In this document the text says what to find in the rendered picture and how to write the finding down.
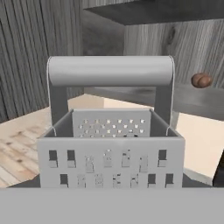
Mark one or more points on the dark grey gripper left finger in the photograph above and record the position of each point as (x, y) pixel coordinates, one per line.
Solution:
(32, 183)

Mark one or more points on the grey box cheese grater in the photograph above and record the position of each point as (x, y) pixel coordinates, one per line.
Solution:
(110, 71)

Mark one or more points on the brown round cabinet knob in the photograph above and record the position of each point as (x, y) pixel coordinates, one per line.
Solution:
(201, 80)

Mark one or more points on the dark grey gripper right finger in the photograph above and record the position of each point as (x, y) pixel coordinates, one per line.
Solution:
(189, 182)

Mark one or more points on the grey wood cabinet door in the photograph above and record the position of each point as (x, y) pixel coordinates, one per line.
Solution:
(32, 52)
(192, 46)

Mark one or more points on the grey wood wall cabinet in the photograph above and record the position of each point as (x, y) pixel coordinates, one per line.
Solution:
(157, 10)

